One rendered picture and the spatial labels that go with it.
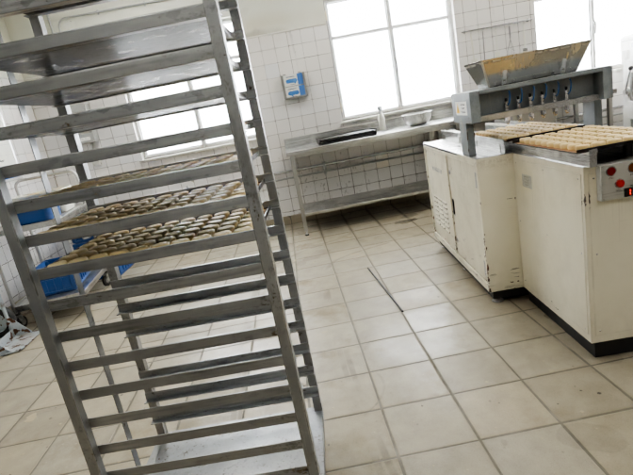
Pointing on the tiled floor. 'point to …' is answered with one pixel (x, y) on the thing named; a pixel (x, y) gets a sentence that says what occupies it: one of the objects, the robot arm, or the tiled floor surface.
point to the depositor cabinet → (478, 215)
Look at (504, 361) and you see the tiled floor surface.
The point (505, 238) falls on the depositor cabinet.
